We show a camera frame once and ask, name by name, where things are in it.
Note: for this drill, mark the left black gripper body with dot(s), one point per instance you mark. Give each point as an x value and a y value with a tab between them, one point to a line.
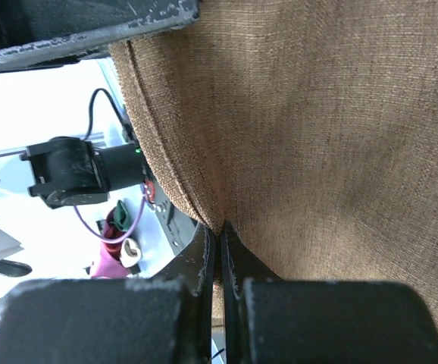
46	34

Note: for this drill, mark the brown cloth napkin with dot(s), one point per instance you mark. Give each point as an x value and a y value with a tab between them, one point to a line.
311	125

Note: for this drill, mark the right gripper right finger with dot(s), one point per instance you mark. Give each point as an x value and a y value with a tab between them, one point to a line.
272	320

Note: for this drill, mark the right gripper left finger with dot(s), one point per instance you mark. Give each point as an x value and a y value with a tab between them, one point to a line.
162	319

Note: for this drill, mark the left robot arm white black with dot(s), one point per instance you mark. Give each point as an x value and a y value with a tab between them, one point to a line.
70	171

